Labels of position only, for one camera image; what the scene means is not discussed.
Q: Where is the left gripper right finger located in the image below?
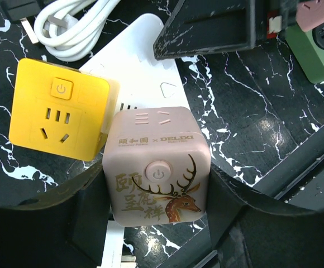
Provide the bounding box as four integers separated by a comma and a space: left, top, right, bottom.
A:
207, 164, 324, 267

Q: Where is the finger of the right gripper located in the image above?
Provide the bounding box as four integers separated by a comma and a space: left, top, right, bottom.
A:
255, 125, 324, 209
153, 0, 299, 61

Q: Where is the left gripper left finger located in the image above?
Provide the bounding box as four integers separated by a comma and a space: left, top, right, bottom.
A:
0, 162, 110, 267

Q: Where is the white triangular power strip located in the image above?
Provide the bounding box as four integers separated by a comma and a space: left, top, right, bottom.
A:
80, 13, 189, 267

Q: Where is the beige cube socket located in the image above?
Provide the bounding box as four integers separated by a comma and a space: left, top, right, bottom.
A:
102, 107, 211, 227

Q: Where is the pink cube socket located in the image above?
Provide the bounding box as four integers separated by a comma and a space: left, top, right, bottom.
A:
296, 0, 324, 32

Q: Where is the yellow cube socket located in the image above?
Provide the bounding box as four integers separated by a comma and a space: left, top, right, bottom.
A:
9, 58, 120, 161

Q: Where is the green power strip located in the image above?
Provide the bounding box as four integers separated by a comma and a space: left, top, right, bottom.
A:
286, 23, 324, 84

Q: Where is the red cube socket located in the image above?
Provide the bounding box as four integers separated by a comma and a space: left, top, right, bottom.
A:
266, 10, 282, 39

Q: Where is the white coiled cable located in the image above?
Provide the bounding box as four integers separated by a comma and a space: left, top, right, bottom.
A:
21, 0, 122, 63

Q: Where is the black coiled cable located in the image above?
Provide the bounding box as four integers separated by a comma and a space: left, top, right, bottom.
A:
0, 0, 56, 22

